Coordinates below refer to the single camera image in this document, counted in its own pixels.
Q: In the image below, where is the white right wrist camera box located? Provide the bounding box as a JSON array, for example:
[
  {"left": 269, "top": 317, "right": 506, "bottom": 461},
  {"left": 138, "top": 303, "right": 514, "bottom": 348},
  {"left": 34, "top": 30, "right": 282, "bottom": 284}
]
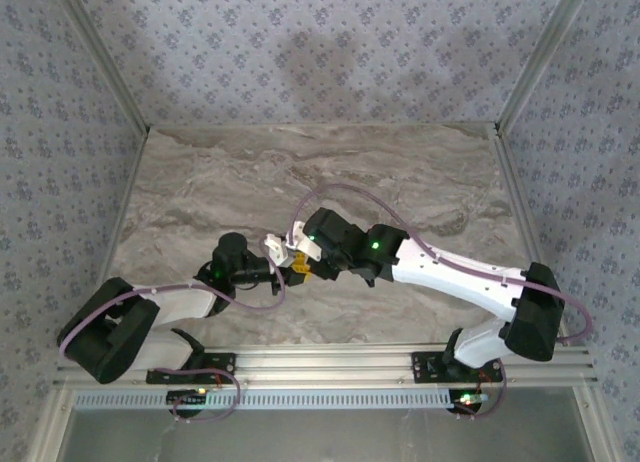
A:
[{"left": 287, "top": 220, "right": 321, "bottom": 261}]

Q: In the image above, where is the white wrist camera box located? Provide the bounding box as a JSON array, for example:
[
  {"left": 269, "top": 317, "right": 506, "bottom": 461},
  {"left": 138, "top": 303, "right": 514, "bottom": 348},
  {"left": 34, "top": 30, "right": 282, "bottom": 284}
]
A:
[
  {"left": 287, "top": 220, "right": 321, "bottom": 261},
  {"left": 263, "top": 233, "right": 294, "bottom": 269}
]

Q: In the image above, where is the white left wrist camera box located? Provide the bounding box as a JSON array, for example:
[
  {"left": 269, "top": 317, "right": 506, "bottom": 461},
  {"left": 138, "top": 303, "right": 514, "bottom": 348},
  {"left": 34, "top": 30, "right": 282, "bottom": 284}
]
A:
[{"left": 263, "top": 233, "right": 294, "bottom": 269}]

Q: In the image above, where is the aluminium mounting rail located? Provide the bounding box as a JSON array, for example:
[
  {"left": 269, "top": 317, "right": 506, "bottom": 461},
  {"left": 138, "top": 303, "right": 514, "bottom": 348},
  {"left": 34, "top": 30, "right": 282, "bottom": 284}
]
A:
[{"left": 53, "top": 345, "right": 599, "bottom": 388}]

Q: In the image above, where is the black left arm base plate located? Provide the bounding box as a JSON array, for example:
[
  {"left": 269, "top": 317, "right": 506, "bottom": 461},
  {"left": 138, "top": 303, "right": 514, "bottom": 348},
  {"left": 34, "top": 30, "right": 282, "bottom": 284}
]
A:
[{"left": 145, "top": 351, "right": 237, "bottom": 385}]

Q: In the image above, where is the grey slotted cable duct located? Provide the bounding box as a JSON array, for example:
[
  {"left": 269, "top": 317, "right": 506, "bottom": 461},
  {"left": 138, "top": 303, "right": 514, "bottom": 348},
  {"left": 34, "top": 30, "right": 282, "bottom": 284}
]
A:
[{"left": 73, "top": 387, "right": 494, "bottom": 412}]

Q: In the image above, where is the aluminium table side rail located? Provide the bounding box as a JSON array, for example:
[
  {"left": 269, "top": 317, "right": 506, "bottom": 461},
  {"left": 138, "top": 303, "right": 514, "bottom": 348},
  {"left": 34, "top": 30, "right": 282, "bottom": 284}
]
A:
[
  {"left": 79, "top": 126, "right": 151, "bottom": 351},
  {"left": 487, "top": 124, "right": 576, "bottom": 348}
]

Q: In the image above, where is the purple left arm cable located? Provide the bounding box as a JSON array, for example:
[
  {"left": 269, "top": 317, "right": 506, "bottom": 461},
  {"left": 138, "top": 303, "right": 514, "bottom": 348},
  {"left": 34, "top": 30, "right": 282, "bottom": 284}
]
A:
[{"left": 58, "top": 231, "right": 289, "bottom": 424}]

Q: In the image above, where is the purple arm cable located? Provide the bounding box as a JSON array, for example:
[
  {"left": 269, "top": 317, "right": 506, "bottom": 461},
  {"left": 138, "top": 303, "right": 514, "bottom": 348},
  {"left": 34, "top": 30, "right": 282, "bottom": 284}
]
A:
[
  {"left": 288, "top": 183, "right": 596, "bottom": 422},
  {"left": 58, "top": 231, "right": 289, "bottom": 424}
]

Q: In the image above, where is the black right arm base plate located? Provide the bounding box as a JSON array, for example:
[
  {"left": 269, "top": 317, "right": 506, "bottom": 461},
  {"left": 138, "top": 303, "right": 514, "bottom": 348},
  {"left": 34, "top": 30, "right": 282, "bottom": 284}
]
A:
[{"left": 409, "top": 350, "right": 504, "bottom": 385}]

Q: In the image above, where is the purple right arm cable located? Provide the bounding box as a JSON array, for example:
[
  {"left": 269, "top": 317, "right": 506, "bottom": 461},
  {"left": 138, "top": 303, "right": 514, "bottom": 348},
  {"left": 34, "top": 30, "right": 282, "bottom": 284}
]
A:
[{"left": 288, "top": 183, "right": 596, "bottom": 422}]

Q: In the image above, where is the aluminium frame post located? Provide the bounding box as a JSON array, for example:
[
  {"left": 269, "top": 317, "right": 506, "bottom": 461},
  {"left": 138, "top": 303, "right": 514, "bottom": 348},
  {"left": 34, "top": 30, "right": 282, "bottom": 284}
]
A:
[
  {"left": 47, "top": 0, "right": 151, "bottom": 138},
  {"left": 494, "top": 0, "right": 599, "bottom": 133}
]

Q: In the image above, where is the aluminium lower frame beam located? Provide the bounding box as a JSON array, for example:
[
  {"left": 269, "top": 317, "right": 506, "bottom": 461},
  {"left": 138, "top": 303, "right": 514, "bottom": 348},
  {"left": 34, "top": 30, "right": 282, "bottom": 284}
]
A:
[
  {"left": 27, "top": 386, "right": 77, "bottom": 462},
  {"left": 572, "top": 386, "right": 620, "bottom": 462}
]

